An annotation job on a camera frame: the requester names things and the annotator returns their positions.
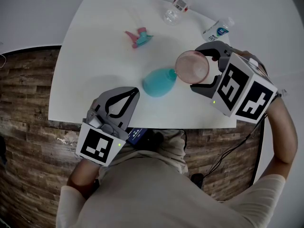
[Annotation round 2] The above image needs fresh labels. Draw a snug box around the grey hand strap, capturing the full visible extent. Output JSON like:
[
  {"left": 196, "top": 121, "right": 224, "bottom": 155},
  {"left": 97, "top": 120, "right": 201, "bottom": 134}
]
[{"left": 248, "top": 54, "right": 269, "bottom": 77}]

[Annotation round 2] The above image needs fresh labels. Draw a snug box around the clear plastic bottle red label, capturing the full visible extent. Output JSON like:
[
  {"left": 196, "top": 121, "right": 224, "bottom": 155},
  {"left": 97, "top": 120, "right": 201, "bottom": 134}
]
[{"left": 164, "top": 0, "right": 201, "bottom": 26}]

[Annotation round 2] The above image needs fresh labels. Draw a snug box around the person's right forearm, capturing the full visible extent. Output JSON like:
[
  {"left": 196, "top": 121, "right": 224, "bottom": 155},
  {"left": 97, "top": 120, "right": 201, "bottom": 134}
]
[{"left": 266, "top": 96, "right": 299, "bottom": 165}]

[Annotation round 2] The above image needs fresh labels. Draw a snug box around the black cable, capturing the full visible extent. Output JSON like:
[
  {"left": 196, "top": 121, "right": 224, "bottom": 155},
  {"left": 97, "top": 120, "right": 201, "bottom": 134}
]
[{"left": 204, "top": 113, "right": 268, "bottom": 178}]

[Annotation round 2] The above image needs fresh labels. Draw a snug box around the teal large spray bottle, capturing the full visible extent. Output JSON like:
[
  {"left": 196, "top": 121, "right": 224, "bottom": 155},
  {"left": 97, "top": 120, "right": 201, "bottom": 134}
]
[{"left": 142, "top": 67, "right": 178, "bottom": 98}]

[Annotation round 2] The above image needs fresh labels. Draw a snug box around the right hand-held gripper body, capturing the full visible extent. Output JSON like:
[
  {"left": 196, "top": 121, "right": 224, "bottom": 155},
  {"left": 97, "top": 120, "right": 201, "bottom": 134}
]
[{"left": 210, "top": 47, "right": 279, "bottom": 125}]

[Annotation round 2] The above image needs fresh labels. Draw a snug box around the pink plastic cup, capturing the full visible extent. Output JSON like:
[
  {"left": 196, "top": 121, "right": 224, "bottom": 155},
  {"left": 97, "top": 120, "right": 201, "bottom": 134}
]
[{"left": 175, "top": 50, "right": 210, "bottom": 84}]

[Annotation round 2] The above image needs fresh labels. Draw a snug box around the person's beige shirt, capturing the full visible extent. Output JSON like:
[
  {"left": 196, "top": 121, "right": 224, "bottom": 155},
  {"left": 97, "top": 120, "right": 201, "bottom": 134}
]
[{"left": 56, "top": 151, "right": 287, "bottom": 228}]

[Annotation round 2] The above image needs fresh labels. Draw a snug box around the small black recorder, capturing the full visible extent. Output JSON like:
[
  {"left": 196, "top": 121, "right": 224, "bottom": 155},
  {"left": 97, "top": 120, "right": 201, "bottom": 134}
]
[{"left": 144, "top": 131, "right": 164, "bottom": 149}]

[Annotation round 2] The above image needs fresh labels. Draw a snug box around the black device with screen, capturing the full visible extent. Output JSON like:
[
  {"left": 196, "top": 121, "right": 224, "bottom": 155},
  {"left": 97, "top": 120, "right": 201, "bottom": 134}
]
[{"left": 125, "top": 127, "right": 148, "bottom": 146}]

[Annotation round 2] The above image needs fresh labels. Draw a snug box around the white plastic bottle blue label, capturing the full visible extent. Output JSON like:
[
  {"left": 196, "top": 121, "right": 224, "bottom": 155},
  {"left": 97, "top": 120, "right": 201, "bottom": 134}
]
[{"left": 202, "top": 17, "right": 235, "bottom": 42}]

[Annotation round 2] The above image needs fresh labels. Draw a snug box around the person's right hand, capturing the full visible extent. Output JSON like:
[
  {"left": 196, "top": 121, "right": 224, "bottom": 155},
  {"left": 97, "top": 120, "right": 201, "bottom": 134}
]
[{"left": 236, "top": 50, "right": 268, "bottom": 76}]

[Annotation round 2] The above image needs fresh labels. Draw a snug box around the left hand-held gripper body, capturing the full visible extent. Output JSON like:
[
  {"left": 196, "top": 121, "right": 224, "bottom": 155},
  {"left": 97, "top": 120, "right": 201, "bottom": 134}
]
[{"left": 75, "top": 114, "right": 129, "bottom": 167}]

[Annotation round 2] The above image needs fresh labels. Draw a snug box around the person's left forearm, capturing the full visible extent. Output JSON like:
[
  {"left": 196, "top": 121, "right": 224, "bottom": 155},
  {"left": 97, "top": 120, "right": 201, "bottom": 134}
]
[{"left": 67, "top": 158, "right": 100, "bottom": 199}]

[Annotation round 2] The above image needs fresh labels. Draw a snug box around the pink and teal spray nozzle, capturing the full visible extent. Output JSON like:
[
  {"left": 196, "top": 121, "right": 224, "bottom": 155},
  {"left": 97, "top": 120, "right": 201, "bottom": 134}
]
[{"left": 125, "top": 27, "right": 154, "bottom": 49}]

